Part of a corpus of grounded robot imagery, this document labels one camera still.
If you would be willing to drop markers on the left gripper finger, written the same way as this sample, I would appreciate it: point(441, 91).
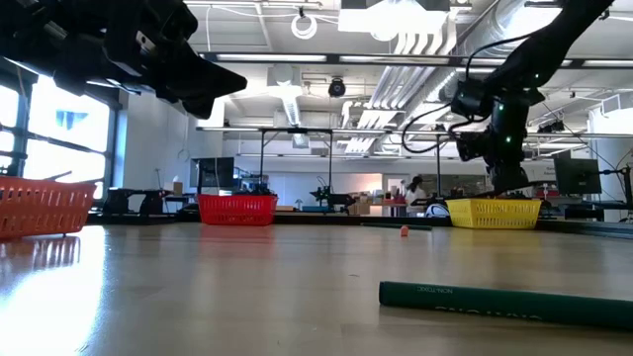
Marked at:
point(205, 96)
point(207, 71)

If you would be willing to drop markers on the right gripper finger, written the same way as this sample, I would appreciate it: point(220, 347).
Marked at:
point(518, 178)
point(500, 180)

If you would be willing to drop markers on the orange plastic basket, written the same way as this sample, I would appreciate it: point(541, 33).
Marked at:
point(44, 210)

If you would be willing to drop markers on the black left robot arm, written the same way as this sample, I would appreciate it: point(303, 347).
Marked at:
point(49, 34)

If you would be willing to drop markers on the black background robot arm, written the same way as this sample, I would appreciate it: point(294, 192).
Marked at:
point(336, 199)

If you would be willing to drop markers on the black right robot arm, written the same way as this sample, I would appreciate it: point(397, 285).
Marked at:
point(544, 44)

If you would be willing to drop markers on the yellow plastic basket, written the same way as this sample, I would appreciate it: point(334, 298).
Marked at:
point(494, 213)

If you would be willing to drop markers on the black computer monitor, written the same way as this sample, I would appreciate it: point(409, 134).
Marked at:
point(576, 175)
point(215, 173)

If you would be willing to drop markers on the black and white soccer ball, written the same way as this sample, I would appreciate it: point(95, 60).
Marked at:
point(437, 211)

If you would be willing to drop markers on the person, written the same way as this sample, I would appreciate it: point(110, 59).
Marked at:
point(415, 195)

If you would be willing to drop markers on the small cardboard box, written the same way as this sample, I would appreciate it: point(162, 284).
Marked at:
point(177, 188)

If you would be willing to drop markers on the small orange cap eraser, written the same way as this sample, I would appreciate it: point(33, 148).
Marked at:
point(404, 231)

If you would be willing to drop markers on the red plastic basket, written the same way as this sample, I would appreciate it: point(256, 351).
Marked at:
point(237, 210)

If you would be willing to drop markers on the green crayon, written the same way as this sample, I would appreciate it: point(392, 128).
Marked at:
point(494, 301)

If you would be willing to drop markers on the black equipment stand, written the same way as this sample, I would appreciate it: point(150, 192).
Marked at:
point(143, 203)

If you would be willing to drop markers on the black overhead light beam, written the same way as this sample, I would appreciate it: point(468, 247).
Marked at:
point(331, 58)

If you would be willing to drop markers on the white ceiling air duct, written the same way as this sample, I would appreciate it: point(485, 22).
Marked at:
point(292, 106)

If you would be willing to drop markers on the black ceiling dome camera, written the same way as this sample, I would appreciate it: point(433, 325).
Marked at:
point(336, 88)

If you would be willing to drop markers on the black table edge frame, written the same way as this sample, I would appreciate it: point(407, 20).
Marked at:
point(321, 218)

